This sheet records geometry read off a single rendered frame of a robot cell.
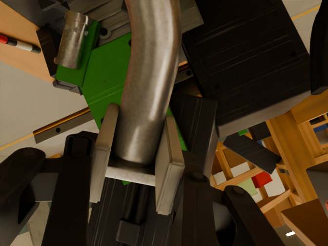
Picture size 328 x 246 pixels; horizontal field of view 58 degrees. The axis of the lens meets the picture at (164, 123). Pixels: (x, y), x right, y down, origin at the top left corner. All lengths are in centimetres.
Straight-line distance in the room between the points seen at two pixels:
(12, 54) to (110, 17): 35
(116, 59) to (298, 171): 91
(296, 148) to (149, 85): 107
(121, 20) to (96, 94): 12
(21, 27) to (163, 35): 54
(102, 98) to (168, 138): 30
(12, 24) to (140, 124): 53
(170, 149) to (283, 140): 107
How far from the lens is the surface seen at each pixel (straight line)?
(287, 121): 122
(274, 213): 438
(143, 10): 17
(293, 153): 122
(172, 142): 16
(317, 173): 47
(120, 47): 45
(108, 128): 16
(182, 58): 112
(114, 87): 45
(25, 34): 72
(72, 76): 47
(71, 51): 44
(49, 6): 52
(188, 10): 47
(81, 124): 60
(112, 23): 49
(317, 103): 95
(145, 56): 17
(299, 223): 83
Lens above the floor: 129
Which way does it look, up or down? 10 degrees down
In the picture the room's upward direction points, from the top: 159 degrees clockwise
